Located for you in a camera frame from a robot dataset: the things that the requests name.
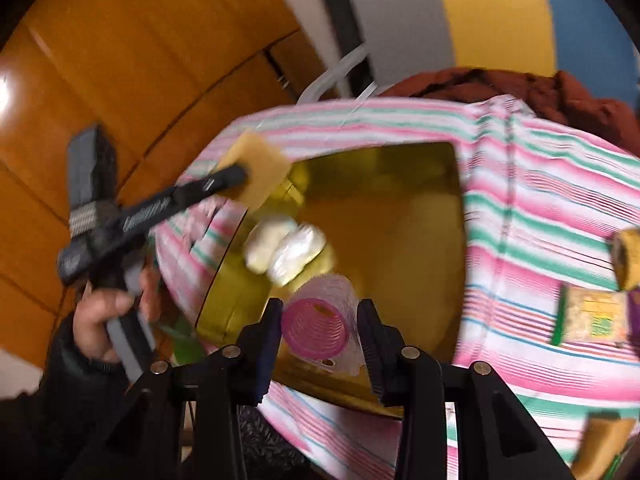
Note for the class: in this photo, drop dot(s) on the wooden cabinet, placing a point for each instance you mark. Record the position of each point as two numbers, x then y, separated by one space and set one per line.
125 75

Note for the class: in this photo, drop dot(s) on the person's left hand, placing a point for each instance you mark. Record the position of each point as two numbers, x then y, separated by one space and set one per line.
95 317

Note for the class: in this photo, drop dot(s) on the yellow rolled packet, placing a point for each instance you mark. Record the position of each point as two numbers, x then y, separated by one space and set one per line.
629 260

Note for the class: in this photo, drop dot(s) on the white wrapped packet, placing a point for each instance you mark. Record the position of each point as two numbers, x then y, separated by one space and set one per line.
265 242
299 256

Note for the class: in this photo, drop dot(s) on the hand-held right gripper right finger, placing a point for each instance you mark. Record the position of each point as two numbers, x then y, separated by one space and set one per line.
371 360

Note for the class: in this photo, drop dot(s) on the yellow sponge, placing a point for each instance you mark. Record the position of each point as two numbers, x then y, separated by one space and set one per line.
262 172

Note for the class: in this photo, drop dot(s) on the tan long packet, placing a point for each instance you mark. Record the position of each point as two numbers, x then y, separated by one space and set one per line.
600 445

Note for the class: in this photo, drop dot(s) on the grey yellow blue chair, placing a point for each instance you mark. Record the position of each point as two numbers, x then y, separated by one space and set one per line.
450 15

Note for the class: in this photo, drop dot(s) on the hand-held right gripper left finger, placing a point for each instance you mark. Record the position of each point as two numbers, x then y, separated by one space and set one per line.
265 360

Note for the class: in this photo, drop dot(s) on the pink hair roller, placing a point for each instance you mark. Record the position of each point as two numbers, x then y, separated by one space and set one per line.
320 332

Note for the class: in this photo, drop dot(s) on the brown garment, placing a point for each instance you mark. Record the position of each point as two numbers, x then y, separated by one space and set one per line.
540 92

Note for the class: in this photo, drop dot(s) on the person's left forearm black sleeve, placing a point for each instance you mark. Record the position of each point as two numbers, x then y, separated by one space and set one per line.
55 410

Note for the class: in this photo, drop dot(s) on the yellow green snack packet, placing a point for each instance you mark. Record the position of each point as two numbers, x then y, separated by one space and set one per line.
592 320

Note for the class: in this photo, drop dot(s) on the pink green striped tablecloth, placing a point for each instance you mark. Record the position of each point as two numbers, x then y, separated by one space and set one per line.
520 220

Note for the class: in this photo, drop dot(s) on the gold storage box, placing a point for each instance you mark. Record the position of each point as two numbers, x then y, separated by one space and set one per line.
380 250

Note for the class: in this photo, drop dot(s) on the dark speckled fabric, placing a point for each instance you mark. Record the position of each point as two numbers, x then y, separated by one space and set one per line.
265 445

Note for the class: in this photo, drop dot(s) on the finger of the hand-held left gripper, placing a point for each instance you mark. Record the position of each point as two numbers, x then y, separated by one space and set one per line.
200 190

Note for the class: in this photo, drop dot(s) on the green plastic item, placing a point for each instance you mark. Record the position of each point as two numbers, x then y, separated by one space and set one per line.
180 345

